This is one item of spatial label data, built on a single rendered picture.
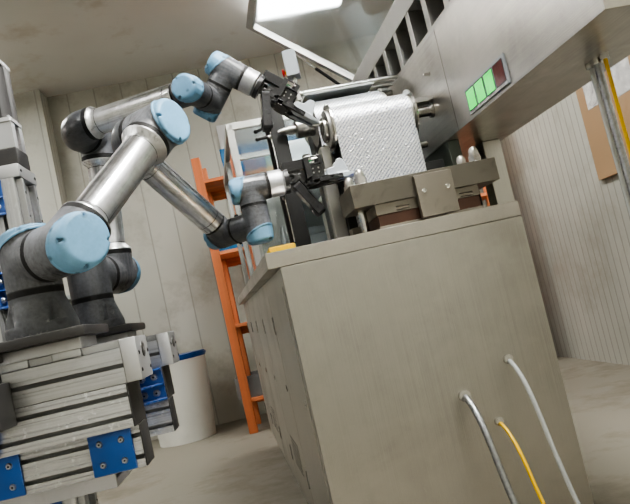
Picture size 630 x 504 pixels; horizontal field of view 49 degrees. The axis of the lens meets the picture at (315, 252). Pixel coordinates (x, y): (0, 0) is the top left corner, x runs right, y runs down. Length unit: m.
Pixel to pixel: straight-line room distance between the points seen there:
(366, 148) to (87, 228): 0.89
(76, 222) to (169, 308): 4.37
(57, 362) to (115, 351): 0.12
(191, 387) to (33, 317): 3.70
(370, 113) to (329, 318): 0.67
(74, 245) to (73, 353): 0.23
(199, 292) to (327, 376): 4.14
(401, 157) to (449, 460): 0.85
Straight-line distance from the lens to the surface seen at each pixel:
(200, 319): 5.75
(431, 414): 1.74
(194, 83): 1.93
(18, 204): 1.83
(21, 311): 1.55
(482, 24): 1.79
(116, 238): 2.17
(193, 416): 5.20
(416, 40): 2.26
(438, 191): 1.81
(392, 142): 2.04
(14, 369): 1.55
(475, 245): 1.78
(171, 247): 5.81
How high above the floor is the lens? 0.75
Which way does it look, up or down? 4 degrees up
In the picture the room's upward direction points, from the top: 13 degrees counter-clockwise
